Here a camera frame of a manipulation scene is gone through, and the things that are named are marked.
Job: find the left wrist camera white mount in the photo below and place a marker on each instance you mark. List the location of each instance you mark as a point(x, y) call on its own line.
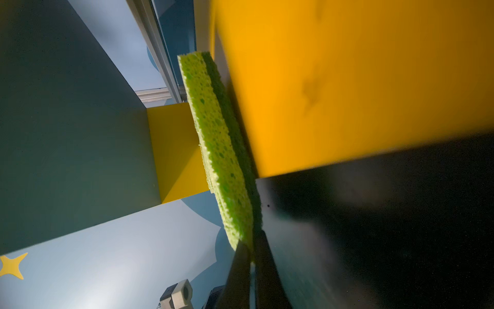
point(177, 296)

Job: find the green sponge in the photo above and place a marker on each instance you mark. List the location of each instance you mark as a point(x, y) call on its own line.
point(227, 164)

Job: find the left aluminium frame post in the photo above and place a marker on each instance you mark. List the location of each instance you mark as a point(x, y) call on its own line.
point(146, 19)

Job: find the yellow shelf with coloured boards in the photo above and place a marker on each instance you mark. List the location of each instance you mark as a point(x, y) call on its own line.
point(384, 105)

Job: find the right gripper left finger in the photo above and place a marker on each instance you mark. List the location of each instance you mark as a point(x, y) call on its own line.
point(236, 294)

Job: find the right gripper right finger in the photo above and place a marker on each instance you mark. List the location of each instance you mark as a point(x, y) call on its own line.
point(269, 290)

